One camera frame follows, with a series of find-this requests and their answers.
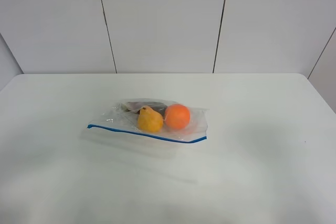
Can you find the clear zip bag blue seal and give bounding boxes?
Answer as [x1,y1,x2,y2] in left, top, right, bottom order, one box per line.
[80,98,208,145]

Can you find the dark purple eggplant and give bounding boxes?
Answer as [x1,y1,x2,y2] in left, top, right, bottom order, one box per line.
[121,101,167,116]

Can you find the orange fruit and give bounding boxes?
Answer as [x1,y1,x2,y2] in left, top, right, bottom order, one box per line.
[164,104,191,130]

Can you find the yellow pear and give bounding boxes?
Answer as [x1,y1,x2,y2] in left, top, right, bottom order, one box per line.
[137,106,164,133]

